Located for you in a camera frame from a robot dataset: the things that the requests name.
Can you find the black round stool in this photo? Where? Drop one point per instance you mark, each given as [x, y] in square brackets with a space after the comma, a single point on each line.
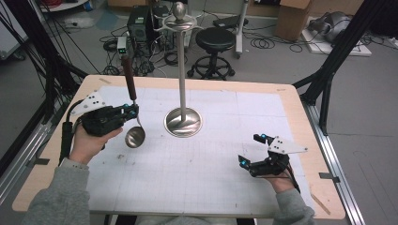
[214, 39]

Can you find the white grid mat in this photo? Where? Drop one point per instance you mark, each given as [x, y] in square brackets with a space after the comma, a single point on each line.
[219, 172]

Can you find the steel utensil stand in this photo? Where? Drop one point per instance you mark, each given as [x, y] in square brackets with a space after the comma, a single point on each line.
[183, 122]

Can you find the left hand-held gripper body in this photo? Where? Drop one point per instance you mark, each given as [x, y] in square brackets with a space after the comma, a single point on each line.
[100, 122]

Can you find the person's right hand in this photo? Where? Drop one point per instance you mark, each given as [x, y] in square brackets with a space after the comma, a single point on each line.
[283, 184]

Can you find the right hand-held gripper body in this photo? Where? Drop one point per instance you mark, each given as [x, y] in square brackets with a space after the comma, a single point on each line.
[272, 165]

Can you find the white device with green light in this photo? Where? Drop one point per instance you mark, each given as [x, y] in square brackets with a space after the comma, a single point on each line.
[122, 45]

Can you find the black metal frame post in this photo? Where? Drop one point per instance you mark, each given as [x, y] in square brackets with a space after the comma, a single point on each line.
[338, 53]
[51, 62]

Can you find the grey bag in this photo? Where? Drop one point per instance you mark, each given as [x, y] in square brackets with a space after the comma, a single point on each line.
[331, 25]

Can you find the tall open cardboard box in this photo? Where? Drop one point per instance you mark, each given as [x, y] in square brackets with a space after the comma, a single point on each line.
[294, 18]

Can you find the person's left hand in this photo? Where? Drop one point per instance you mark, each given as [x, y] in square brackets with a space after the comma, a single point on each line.
[86, 145]

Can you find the black computer tower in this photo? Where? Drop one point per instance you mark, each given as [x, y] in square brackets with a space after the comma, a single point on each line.
[139, 25]

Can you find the aluminium rail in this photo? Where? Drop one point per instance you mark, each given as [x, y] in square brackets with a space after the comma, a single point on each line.
[22, 159]
[334, 165]

